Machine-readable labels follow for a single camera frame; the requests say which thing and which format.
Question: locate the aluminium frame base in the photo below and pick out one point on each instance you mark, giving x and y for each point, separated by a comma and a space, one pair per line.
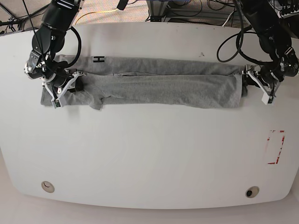
163, 10

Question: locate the grey Hugging Face T-shirt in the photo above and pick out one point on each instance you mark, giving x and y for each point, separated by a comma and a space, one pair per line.
126, 80

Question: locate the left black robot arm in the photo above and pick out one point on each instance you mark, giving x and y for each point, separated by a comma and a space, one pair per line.
258, 17

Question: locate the left table cable grommet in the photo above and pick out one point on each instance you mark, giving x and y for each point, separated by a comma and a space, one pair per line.
48, 187

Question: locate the red tape rectangle marking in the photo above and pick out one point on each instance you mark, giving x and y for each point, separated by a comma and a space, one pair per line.
274, 146

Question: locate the right table cable grommet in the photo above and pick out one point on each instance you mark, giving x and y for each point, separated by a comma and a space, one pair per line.
252, 192

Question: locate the table cable grommet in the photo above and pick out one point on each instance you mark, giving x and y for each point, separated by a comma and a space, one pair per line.
48, 187
252, 192

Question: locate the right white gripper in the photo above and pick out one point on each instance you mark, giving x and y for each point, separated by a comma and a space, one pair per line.
55, 76

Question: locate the white power strip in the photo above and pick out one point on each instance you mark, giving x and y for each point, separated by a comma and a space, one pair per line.
288, 10

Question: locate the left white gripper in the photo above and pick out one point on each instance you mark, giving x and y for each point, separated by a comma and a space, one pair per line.
269, 76

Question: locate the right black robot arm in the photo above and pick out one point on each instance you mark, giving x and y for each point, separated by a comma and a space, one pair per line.
57, 20

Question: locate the black tripod legs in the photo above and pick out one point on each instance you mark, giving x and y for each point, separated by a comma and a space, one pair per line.
14, 10

